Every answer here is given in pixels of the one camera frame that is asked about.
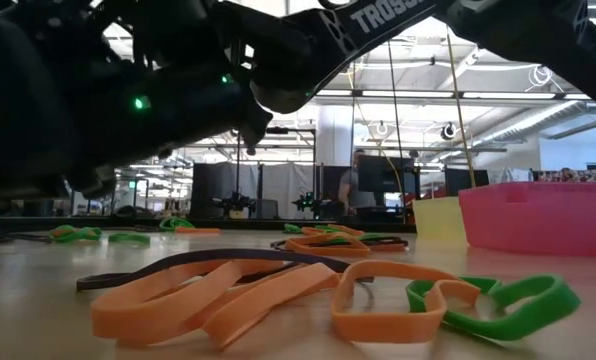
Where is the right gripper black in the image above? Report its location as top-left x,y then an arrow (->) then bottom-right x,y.
0,9 -> 129,201

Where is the orange rubber band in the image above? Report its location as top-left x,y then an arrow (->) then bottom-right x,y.
301,224 -> 366,238
365,241 -> 408,254
174,227 -> 221,237
90,259 -> 287,347
330,258 -> 482,345
283,233 -> 372,260
201,261 -> 341,351

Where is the black rubber band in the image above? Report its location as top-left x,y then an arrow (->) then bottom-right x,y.
75,248 -> 352,293
0,231 -> 54,245
271,235 -> 410,254

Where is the black partition panel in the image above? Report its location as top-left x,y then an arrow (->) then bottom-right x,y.
189,161 -> 260,221

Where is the long ceiling light bar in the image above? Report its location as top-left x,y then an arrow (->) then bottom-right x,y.
316,88 -> 593,102

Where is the yellow plastic basket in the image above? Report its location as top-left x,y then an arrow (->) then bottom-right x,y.
411,196 -> 469,249

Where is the red plastic basket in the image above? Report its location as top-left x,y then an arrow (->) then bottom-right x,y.
457,181 -> 596,259

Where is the colourful patterned board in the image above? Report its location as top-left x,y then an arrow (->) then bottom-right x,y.
531,169 -> 596,185

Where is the black metal rig frame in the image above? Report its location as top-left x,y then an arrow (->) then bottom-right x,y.
234,126 -> 320,221

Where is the black hanging cable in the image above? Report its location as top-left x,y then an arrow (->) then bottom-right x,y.
386,41 -> 408,224

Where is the yellow hanging cable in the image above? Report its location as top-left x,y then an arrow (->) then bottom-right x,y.
445,33 -> 478,190

